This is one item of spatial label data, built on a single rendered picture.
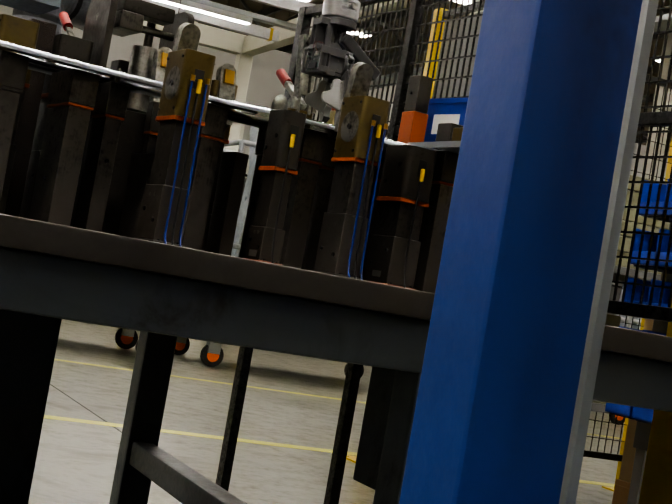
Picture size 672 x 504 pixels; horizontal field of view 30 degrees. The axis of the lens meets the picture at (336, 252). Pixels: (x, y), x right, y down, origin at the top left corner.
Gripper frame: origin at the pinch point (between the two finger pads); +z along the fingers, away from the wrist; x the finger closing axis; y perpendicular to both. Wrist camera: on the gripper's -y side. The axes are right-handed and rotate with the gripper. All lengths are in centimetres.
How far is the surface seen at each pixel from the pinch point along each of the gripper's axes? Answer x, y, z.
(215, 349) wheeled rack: -649, -310, 95
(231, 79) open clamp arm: -14.3, 17.1, -5.6
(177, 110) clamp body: 21.6, 43.4, 7.8
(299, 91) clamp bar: -13.3, 1.4, -6.4
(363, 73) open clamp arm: 18.2, 5.7, -7.3
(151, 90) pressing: -4.3, 38.1, 1.8
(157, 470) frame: -49, 3, 82
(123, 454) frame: -77, 0, 84
